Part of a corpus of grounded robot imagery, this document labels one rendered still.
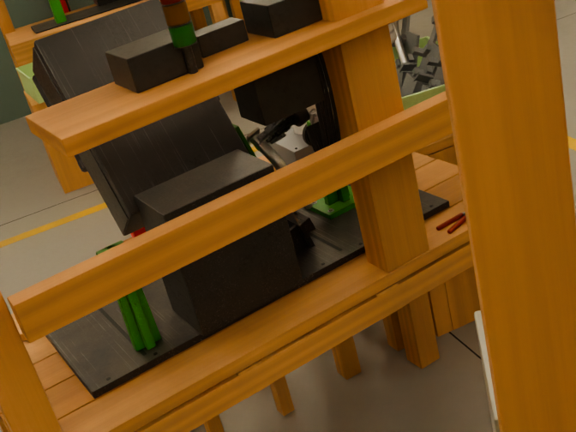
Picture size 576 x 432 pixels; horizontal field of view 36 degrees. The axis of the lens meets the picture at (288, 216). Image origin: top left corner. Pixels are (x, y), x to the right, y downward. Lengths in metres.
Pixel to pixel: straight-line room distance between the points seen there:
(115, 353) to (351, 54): 0.92
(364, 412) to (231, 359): 1.21
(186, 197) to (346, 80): 0.46
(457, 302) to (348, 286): 1.29
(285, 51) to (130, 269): 0.56
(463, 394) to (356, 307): 1.07
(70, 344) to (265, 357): 0.52
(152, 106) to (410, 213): 0.78
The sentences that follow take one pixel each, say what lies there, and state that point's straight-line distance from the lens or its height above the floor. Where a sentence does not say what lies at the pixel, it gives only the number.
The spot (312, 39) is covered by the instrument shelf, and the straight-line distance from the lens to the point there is 1.91.
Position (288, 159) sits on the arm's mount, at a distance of 3.00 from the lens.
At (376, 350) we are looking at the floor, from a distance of 3.50.
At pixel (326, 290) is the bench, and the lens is 2.24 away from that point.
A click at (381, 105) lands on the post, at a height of 1.31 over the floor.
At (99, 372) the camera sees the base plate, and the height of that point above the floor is 0.90.
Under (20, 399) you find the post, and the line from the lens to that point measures 1.91.
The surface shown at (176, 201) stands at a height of 1.24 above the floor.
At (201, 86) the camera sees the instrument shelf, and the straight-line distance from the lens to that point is 1.80.
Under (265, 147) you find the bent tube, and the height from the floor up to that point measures 1.21.
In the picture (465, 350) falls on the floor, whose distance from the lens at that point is 3.42.
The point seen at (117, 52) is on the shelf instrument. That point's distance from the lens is 1.90.
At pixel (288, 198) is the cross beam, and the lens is 1.94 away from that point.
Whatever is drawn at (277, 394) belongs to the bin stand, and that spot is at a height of 0.10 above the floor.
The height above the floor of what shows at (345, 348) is 0.14.
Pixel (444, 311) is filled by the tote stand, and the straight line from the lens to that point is 3.46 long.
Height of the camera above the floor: 2.04
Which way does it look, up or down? 26 degrees down
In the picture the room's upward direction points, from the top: 15 degrees counter-clockwise
